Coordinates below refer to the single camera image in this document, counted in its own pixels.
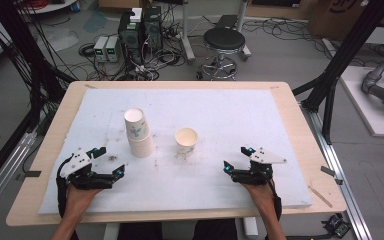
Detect black round stool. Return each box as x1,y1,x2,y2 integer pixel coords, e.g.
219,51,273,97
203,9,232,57
196,26,253,81

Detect tangle of floor cables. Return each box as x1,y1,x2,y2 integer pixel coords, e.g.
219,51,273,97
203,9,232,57
78,19,201,82

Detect person's left hand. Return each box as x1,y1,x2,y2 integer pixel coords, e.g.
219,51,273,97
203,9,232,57
62,184,104,218

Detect person's right hand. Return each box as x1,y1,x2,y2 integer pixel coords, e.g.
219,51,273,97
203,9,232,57
240,179,280,220

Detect grey power supply unit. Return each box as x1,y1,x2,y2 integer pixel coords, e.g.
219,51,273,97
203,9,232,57
93,35,109,63
105,35,122,63

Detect light wooden table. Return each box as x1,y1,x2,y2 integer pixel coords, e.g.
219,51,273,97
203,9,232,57
5,80,348,228

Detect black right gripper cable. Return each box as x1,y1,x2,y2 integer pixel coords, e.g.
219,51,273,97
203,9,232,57
269,179,283,222

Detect small white box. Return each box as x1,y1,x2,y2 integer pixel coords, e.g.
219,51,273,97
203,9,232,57
129,7,144,24

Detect white desk leg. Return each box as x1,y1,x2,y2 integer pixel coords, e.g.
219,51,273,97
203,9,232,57
235,0,252,62
179,0,197,64

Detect single green print paper cup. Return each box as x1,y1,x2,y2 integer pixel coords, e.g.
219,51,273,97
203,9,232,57
174,127,199,156

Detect thin wooden stick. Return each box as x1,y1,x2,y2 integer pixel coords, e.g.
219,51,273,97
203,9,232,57
307,185,334,209

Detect person's dark trouser leg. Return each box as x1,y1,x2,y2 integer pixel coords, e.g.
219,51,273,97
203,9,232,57
117,220,164,240
192,218,238,240

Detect black computer tower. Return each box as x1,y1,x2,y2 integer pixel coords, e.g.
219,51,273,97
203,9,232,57
142,5,164,52
117,11,145,65

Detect stack of white paper cups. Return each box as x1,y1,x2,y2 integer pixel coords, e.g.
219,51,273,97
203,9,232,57
123,107,155,159

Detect aluminium rail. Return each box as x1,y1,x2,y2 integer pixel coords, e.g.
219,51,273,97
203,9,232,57
0,130,38,223
300,102,375,240

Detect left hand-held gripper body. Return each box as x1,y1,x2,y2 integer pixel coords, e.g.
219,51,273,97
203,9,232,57
59,148,115,191

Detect white platform board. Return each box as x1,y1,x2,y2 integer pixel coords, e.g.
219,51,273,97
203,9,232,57
339,64,384,138

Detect brown cardboard box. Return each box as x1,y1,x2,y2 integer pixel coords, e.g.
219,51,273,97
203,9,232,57
307,0,372,42

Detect white foam mat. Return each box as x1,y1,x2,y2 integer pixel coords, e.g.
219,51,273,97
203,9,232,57
38,88,313,215

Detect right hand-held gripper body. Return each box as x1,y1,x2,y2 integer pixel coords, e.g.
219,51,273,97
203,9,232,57
232,147,288,186

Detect black metal frame post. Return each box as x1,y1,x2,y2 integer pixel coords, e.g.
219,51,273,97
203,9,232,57
0,0,68,103
292,0,384,145

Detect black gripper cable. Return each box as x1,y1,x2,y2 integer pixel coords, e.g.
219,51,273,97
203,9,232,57
55,155,74,219
269,179,283,222

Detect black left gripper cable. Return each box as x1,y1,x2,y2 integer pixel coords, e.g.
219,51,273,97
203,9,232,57
55,155,74,219

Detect small circuit board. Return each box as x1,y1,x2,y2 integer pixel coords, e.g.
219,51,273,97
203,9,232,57
322,213,352,239

